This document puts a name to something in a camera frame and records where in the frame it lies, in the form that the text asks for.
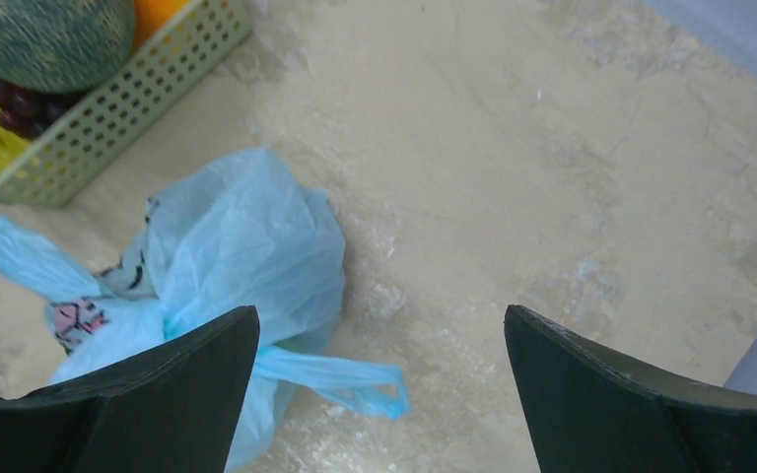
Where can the dark red fake grapes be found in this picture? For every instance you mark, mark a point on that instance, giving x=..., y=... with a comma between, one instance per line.
x=28, y=114

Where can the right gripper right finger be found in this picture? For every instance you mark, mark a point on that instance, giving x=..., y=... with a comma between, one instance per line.
x=590, y=408

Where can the green netted fake melon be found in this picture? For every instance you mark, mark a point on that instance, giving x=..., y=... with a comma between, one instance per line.
x=64, y=46

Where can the light blue plastic bag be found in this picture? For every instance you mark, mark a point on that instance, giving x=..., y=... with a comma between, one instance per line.
x=239, y=232

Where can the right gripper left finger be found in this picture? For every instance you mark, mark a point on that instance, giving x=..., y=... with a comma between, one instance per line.
x=173, y=408

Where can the pale green plastic basket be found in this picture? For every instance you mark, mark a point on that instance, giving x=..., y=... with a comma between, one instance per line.
x=92, y=134

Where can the orange fake fruit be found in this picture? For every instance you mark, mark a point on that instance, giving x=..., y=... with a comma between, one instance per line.
x=152, y=15

